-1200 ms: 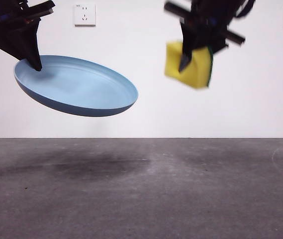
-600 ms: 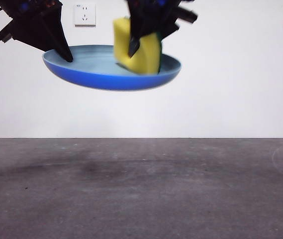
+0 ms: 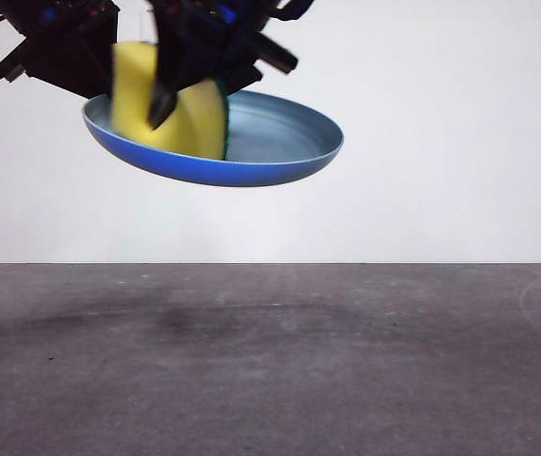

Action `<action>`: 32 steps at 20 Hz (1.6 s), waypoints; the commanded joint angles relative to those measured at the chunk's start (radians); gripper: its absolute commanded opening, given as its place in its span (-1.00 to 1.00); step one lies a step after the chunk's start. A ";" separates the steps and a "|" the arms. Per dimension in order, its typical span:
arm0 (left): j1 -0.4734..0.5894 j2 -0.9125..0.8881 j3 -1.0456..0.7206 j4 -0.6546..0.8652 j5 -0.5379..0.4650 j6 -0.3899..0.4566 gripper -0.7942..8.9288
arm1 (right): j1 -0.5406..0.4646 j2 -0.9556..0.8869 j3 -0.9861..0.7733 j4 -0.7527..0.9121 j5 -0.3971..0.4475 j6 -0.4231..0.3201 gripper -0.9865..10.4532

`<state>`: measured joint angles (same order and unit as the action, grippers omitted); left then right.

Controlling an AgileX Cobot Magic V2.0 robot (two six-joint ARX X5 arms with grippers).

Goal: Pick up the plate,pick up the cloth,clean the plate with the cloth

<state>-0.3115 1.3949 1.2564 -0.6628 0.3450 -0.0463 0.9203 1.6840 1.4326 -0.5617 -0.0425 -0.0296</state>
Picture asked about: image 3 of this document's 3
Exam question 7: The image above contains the yellow sponge with green pad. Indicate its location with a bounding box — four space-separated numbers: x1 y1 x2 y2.
109 41 231 162

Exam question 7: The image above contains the blue round plate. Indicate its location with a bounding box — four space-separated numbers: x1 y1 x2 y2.
82 89 345 188

